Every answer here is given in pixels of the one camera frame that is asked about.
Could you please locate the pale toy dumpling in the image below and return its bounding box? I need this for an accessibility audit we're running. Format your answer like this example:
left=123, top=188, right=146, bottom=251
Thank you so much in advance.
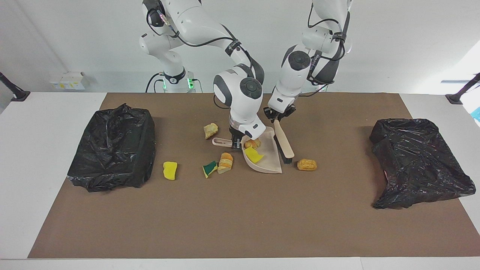
left=203, top=123, right=219, bottom=140

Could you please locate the beige plastic dustpan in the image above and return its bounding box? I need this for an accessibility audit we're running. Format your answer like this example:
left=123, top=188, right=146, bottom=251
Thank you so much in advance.
left=212, top=126, right=283, bottom=174

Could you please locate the right black bin bag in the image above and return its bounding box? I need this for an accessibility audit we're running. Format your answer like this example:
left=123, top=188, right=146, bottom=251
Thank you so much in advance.
left=67, top=103, right=156, bottom=193

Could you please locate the green and yellow sponge piece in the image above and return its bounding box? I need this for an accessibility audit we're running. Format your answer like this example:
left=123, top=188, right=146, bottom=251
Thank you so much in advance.
left=202, top=160, right=218, bottom=179

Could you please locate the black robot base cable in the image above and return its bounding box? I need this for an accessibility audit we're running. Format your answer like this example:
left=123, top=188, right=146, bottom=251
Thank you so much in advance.
left=145, top=72, right=165, bottom=93

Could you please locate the white wall socket box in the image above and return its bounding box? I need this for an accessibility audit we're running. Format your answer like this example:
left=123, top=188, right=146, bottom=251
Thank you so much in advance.
left=49, top=71, right=90, bottom=90

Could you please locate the black camera stand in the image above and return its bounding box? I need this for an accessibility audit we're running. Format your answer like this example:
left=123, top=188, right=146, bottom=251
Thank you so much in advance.
left=445, top=72, right=480, bottom=105
left=0, top=71, right=30, bottom=102

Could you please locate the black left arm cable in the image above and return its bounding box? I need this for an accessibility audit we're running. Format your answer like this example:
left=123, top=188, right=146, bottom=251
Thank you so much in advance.
left=300, top=2, right=351, bottom=97

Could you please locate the crumpled black trash bag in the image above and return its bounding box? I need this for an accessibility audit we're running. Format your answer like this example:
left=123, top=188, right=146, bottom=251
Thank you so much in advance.
left=369, top=118, right=477, bottom=209

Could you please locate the large striped toy croissant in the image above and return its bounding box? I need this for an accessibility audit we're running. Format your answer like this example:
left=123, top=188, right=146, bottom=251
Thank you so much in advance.
left=217, top=152, right=234, bottom=174

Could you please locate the brown table mat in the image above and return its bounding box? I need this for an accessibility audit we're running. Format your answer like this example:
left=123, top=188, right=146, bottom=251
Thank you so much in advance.
left=28, top=93, right=480, bottom=259

